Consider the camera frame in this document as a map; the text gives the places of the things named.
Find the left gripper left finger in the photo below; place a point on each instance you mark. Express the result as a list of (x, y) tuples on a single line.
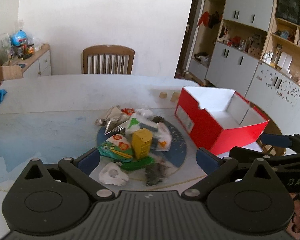
[(75, 174)]

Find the red cardboard shoe box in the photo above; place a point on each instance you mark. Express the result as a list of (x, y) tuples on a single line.
[(218, 119)]

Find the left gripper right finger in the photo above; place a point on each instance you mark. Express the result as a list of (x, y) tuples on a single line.
[(218, 170)]

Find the large white wall cabinet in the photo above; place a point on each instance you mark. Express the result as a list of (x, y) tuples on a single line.
[(253, 47)]

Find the green embroidered sachet charm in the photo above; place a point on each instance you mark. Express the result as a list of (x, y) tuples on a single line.
[(118, 148)]

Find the white sideboard cabinet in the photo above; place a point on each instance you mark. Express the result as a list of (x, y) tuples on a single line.
[(37, 65)]

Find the wooden slat-back chair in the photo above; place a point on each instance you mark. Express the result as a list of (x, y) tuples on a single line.
[(107, 59)]

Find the blue round toy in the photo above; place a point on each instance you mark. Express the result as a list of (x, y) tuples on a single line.
[(19, 38)]

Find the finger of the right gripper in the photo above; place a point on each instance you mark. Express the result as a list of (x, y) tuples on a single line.
[(240, 153), (282, 141)]

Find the dark fuzzy clump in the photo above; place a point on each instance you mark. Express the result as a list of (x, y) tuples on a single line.
[(155, 173)]

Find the rectangular beige wooden block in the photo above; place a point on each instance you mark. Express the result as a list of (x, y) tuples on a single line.
[(175, 97)]

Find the clear crinkled plastic wrap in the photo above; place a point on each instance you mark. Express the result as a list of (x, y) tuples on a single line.
[(144, 112)]

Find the round beige wooden block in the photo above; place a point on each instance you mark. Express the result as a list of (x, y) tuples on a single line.
[(163, 95)]

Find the green leaf shaped item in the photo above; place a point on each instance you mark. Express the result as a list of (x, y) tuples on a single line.
[(137, 164)]

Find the yellow small carton box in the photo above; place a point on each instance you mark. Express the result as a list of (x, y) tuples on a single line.
[(141, 143)]

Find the white plastic printed bag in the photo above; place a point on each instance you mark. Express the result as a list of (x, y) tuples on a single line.
[(162, 138)]

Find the cardboard box on sideboard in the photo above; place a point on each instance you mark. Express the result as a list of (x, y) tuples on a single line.
[(10, 72)]

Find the red orange plush toy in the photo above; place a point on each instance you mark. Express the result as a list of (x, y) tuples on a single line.
[(128, 111)]

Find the silver foil snack bag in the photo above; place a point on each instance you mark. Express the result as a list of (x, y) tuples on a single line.
[(113, 118)]

